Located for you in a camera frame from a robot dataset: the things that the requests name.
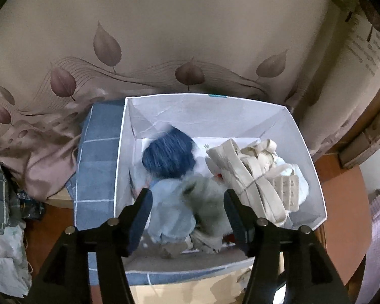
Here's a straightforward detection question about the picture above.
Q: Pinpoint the white plastic bag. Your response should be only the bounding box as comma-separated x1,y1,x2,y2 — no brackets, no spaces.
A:
0,221,33,299

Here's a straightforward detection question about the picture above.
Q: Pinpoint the dark blue printed bag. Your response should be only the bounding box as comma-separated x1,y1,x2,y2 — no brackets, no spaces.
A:
17,189,47,221

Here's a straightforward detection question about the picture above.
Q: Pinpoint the grey plaid blanket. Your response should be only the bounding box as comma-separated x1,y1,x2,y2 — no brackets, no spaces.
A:
0,155,20,235

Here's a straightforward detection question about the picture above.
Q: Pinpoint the navy speckled underwear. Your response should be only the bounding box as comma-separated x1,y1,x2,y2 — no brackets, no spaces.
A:
141,125,197,180

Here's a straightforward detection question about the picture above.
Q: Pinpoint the white cardboard box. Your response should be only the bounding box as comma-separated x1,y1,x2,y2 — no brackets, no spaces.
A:
114,93,329,275

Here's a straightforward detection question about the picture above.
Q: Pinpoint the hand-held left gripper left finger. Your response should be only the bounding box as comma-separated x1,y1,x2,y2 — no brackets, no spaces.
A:
24,188,153,304

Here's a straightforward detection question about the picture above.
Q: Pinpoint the cream bra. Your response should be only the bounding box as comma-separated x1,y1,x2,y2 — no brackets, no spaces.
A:
205,139,292,227

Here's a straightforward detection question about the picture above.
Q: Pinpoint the leaf print beige cloth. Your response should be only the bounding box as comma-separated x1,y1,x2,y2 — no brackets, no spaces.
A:
0,0,365,202

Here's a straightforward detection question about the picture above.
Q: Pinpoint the large printed cardboard box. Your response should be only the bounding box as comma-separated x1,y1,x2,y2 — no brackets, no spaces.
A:
313,6,380,169

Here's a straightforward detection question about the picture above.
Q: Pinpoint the grey green underwear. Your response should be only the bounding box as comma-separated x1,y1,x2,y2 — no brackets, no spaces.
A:
181,175,232,254

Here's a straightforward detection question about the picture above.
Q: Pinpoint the round wooden table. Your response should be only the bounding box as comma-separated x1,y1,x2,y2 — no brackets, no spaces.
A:
313,155,373,296

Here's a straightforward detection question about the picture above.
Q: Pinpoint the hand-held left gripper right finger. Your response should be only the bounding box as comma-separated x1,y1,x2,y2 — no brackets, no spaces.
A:
222,189,352,304

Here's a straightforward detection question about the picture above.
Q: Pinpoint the blue checked cover cloth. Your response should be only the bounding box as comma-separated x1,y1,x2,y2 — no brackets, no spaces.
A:
66,99,258,288

